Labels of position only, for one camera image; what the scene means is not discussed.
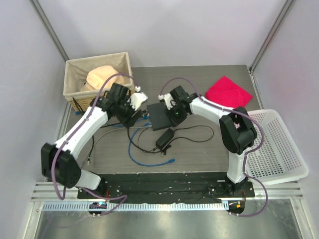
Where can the wicker basket with liner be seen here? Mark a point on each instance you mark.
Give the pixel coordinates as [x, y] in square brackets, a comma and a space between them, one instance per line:
[76, 68]

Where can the white perforated plastic basket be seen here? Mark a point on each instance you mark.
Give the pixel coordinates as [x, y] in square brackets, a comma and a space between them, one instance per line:
[278, 160]

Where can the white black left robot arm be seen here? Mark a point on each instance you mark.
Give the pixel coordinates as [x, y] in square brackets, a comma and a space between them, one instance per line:
[59, 160]

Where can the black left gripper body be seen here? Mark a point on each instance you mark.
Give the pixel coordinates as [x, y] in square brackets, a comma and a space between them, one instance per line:
[125, 114]

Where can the black network switch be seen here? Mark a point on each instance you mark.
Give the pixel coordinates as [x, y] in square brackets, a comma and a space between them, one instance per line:
[158, 117]

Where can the black power adapter brick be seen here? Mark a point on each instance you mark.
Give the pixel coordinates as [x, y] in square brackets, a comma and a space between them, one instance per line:
[164, 139]

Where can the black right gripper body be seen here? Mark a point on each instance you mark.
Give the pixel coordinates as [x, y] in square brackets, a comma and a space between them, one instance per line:
[177, 114]

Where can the peach cloth hat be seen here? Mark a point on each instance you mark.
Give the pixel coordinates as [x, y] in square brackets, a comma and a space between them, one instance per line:
[95, 78]

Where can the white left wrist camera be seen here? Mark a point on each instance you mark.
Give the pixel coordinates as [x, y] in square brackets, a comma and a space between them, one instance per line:
[137, 98]

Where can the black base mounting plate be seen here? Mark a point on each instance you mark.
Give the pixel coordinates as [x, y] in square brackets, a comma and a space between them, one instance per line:
[173, 185]

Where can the red folded cloth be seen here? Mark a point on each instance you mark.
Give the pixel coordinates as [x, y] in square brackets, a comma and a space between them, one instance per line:
[225, 92]

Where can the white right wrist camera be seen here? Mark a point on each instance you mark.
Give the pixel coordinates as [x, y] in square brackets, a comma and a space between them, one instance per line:
[168, 100]

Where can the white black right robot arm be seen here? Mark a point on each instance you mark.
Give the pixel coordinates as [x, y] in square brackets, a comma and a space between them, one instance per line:
[236, 127]

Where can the white slotted cable duct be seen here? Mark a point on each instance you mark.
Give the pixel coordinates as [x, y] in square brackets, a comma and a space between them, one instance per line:
[97, 206]

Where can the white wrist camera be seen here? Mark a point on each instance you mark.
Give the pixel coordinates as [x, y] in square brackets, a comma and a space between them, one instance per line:
[137, 98]
[168, 100]

